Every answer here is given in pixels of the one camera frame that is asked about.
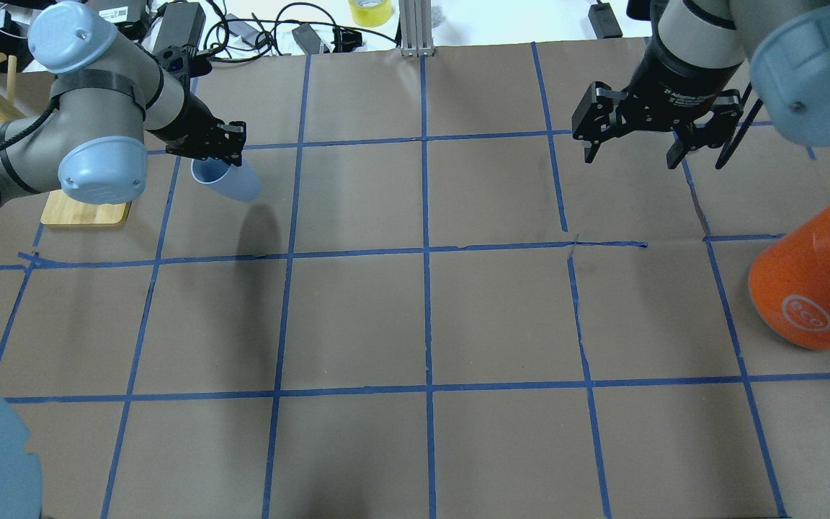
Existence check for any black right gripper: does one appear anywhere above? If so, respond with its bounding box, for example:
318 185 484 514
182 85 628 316
572 47 744 169

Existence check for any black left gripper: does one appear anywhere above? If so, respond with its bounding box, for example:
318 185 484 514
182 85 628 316
146 93 247 167

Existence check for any light blue plastic cup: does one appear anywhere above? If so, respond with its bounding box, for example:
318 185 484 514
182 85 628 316
190 159 262 203

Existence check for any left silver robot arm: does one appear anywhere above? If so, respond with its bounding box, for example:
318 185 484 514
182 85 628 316
0 1 246 518

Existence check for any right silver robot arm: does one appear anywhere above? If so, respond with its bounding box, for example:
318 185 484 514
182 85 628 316
572 1 830 169

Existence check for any small black power brick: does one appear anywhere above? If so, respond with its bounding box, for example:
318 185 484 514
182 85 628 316
587 1 623 40

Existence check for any black power adapter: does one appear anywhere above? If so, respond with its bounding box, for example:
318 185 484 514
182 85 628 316
151 1 205 55

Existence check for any yellow tape roll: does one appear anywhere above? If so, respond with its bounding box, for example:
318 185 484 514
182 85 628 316
348 0 394 27

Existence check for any orange cylindrical bin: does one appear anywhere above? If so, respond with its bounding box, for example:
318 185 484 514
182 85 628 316
748 205 830 351

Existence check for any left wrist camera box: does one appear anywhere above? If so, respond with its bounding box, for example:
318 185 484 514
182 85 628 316
155 44 212 86

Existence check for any aluminium frame post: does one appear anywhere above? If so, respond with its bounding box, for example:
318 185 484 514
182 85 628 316
398 0 436 57

